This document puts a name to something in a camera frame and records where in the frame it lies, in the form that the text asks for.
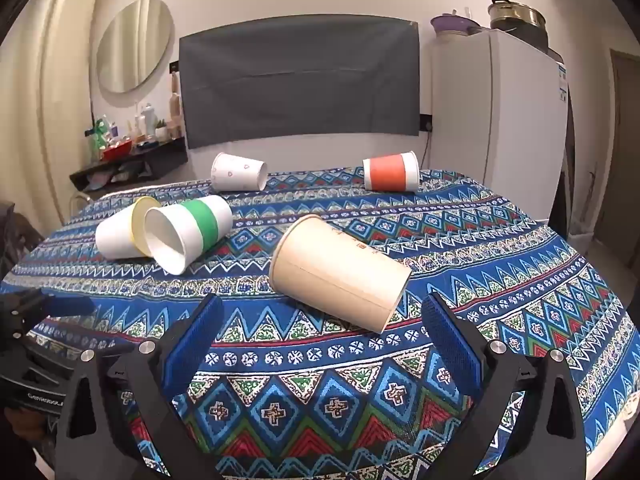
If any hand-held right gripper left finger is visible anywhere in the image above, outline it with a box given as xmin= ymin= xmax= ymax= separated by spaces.
xmin=55 ymin=294 xmax=224 ymax=480

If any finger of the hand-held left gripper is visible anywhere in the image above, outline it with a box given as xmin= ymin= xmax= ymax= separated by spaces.
xmin=31 ymin=294 xmax=97 ymax=319

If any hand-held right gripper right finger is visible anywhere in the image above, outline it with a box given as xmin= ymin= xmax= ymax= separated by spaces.
xmin=422 ymin=292 xmax=586 ymax=480

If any white cup with green band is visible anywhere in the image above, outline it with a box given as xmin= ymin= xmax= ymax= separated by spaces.
xmin=144 ymin=195 xmax=234 ymax=276

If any tan paper cup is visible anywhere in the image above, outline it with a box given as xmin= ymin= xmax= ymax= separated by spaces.
xmin=268 ymin=214 xmax=412 ymax=335

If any white cup with yellow rim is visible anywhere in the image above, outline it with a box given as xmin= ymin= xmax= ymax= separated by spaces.
xmin=95 ymin=196 xmax=162 ymax=260

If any white cup with heart print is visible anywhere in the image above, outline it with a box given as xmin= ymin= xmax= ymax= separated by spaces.
xmin=210 ymin=152 xmax=267 ymax=192

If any orange paper cup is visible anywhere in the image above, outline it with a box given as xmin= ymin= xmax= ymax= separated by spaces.
xmin=362 ymin=150 xmax=420 ymax=192

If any dark cloth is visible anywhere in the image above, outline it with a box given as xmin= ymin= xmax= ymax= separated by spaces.
xmin=0 ymin=202 xmax=47 ymax=273

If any clear plastic chair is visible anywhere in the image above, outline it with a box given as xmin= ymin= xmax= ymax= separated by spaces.
xmin=67 ymin=192 xmax=93 ymax=217

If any blue patterned tablecloth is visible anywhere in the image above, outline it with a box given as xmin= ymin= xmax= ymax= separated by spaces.
xmin=0 ymin=162 xmax=640 ymax=480

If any red box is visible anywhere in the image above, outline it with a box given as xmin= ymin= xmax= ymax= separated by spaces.
xmin=102 ymin=141 xmax=133 ymax=161

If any green plastic bottle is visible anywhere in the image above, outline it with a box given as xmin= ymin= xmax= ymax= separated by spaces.
xmin=85 ymin=117 xmax=113 ymax=158

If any cream curtain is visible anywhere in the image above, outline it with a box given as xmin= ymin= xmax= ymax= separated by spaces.
xmin=0 ymin=0 xmax=116 ymax=281

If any white refrigerator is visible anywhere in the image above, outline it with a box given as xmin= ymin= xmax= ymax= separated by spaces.
xmin=430 ymin=29 xmax=571 ymax=221

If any brown door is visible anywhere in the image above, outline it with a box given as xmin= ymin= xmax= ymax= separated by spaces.
xmin=595 ymin=49 xmax=640 ymax=241

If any dark grey cloth cover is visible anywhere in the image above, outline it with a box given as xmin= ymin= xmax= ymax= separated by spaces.
xmin=178 ymin=15 xmax=421 ymax=150

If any purple basin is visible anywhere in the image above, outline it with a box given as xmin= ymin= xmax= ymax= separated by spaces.
xmin=430 ymin=14 xmax=483 ymax=37

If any steel pot with lid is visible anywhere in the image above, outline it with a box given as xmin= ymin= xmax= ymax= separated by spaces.
xmin=488 ymin=0 xmax=550 ymax=47

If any black wall shelf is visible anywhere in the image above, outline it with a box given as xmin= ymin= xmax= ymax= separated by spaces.
xmin=69 ymin=137 xmax=189 ymax=193

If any oval wall mirror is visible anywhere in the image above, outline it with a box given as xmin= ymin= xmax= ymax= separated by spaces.
xmin=96 ymin=0 xmax=175 ymax=94

